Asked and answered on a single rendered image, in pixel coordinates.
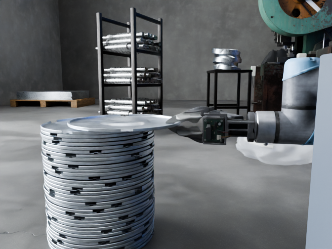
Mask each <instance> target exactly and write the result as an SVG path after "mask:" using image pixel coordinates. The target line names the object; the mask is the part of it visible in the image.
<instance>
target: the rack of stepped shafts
mask: <svg viewBox="0 0 332 249"><path fill-rule="evenodd" d="M96 16H97V45H98V47H96V50H98V74H99V104H100V111H99V114H100V115H116V114H120V115H121V116H124V117H126V116H129V114H148V115H152V114H153V115H163V19H161V18H158V20H156V19H153V18H150V17H148V16H145V15H142V14H140V13H137V12H136V8H134V7H133V8H130V22H127V24H125V23H121V22H118V21H115V20H111V19H108V18H105V17H102V13H100V12H99V13H96ZM136 17H138V18H141V19H144V20H147V21H149V22H152V23H155V24H158V37H157V36H156V35H152V34H149V33H144V32H139V33H137V32H136ZM102 21H104V22H108V23H111V24H115V25H119V26H122V27H126V28H127V33H118V34H108V35H107V36H104V37H103V35H102ZM105 39H107V40H106V41H103V40H105ZM157 39H158V42H153V41H154V40H157ZM157 46H158V47H157ZM108 51H110V52H108ZM112 51H113V52H112ZM115 52H118V53H115ZM120 52H121V53H120ZM141 53H143V54H149V55H155V56H158V68H148V67H137V54H141ZM104 54H105V55H112V56H120V57H127V62H128V67H111V68H110V69H104V67H103V55H104ZM104 71H105V72H110V73H109V74H104ZM151 72H158V74H157V73H151ZM104 77H107V78H106V79H104ZM154 78H158V79H154ZM112 86H128V98H127V97H125V98H117V99H111V100H105V98H104V87H112ZM155 86H158V101H157V99H148V98H137V87H155ZM157 102H158V104H155V103H157ZM105 103H111V104H109V105H108V106H107V105H105ZM105 108H108V110H105Z"/></svg>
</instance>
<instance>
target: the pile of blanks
mask: <svg viewBox="0 0 332 249"><path fill-rule="evenodd" d="M41 137H42V142H41V144H42V146H41V147H42V152H41V155H42V162H43V166H44V167H43V173H44V174H43V175H44V185H43V188H44V191H45V200H46V204H45V206H46V216H47V229H46V231H47V240H48V244H49V247H50V248H51V249H141V248H142V247H144V246H145V245H146V244H147V243H148V242H149V241H150V240H151V238H152V236H153V235H151V234H153V233H154V214H155V196H154V193H155V187H154V146H155V144H154V131H140V132H127V133H117V134H103V135H69V134H57V133H50V132H46V131H43V130H42V129H41Z"/></svg>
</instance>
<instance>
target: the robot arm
mask: <svg viewBox="0 0 332 249"><path fill-rule="evenodd" d="M319 66H320V58H317V57H302V58H291V59H289V60H287V61H286V62H285V65H284V75H283V79H282V81H283V93H282V110H281V111H256V112H255V113H254V112H248V117H247V120H244V117H243V116H241V115H235V114H230V113H227V111H223V110H222V109H221V110H220V111H218V110H215V109H214V107H207V106H199V107H195V108H193V109H190V110H188V111H185V112H183V113H180V114H178V115H175V116H173V117H171V118H170V119H168V120H167V121H166V124H174V123H175V122H181V123H182V122H185V121H189V122H192V123H197V122H198V121H199V120H200V119H202V118H203V130H202V132H201V130H200V129H199V127H198V126H191V127H185V126H183V125H182V126H175V127H171V128H169V130H171V131H172V132H174V133H176V134H178V135H179V136H183V137H188V138H190V139H192V140H194V141H196V142H199V143H203V144H207V145H226V139H227V138H228V137H247V142H254V141H255V143H263V145H264V146H267V145H268V143H272V144H294V145H302V146H304V145H313V144H314V131H315V118H316V105H317V92H318V79H319Z"/></svg>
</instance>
